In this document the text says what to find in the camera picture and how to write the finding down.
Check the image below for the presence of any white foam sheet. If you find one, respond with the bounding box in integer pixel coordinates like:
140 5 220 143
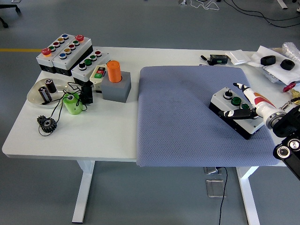
247 45 300 85

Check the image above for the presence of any four-button control box white black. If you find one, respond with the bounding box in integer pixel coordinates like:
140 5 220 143
208 87 265 141
71 49 111 87

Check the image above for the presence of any orange cylinder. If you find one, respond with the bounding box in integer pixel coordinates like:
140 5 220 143
106 60 122 83

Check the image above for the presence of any small black device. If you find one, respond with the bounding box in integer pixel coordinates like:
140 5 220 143
80 84 94 105

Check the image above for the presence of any black cylindrical capacitor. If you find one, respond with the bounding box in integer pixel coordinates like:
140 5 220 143
44 79 58 94
38 86 53 103

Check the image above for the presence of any clear bubble wrap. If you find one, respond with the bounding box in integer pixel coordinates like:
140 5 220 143
282 42 300 62

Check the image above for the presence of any beige red-green push switch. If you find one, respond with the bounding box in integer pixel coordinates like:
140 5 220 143
90 63 109 91

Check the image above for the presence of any black metal gear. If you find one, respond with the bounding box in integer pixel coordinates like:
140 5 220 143
37 115 58 134

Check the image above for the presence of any black module green terminal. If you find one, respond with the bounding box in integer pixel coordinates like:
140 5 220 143
209 54 230 66

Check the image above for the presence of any black office chair base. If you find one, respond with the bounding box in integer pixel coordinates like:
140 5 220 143
0 0 21 29

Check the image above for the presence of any grey-blue textured mat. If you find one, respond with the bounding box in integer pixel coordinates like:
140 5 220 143
135 65 281 168

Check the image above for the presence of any white floor cable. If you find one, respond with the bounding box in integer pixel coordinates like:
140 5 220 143
189 0 221 11

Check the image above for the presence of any red valve handle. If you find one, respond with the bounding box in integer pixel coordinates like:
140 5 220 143
283 82 296 93

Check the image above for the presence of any brass valve fitting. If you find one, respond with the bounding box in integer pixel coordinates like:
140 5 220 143
290 90 300 105

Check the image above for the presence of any metal floor socket plate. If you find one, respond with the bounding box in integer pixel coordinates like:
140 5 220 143
206 179 227 198
203 166 223 175

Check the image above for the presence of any long black floor cable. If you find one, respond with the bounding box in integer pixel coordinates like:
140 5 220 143
224 0 300 28

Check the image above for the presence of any white table leg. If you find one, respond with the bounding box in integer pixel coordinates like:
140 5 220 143
71 160 96 223
236 166 261 225

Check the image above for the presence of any thin black wire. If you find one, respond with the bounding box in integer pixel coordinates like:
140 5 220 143
38 81 89 137

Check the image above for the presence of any grey cube block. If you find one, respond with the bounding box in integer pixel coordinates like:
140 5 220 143
101 71 132 103

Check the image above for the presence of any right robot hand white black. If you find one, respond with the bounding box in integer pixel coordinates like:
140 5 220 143
218 82 281 124

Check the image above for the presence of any clear plastic bag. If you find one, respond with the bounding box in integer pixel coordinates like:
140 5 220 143
261 67 281 83

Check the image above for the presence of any black floor power cable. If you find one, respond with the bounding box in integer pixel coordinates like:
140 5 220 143
217 166 228 225

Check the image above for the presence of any green plastic cylinder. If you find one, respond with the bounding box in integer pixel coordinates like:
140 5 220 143
61 93 84 115

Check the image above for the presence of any five-button control box red mushroom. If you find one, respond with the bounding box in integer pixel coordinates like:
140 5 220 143
36 33 71 72
52 35 94 77

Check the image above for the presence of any black rubber ring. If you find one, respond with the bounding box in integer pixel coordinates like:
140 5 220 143
280 59 295 70
260 55 277 66

